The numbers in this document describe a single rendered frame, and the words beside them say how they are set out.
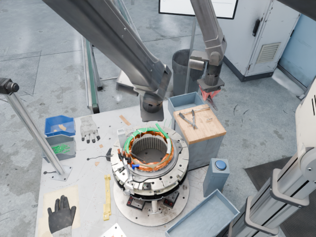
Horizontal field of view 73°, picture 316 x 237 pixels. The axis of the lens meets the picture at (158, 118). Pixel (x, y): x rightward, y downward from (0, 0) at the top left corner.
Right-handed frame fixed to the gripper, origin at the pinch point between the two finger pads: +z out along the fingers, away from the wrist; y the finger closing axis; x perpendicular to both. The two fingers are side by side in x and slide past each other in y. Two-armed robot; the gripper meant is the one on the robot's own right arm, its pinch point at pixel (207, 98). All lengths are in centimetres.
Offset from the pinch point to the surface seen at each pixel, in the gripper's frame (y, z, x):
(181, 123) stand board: 12.4, 11.9, 1.0
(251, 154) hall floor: -82, 120, -22
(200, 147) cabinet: 6.6, 19.8, 12.0
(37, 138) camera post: 76, 7, -7
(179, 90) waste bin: -41, 98, -116
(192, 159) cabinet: 9.5, 29.2, 12.0
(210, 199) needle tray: 15.3, 15.7, 37.3
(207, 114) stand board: -2.0, 12.1, -0.1
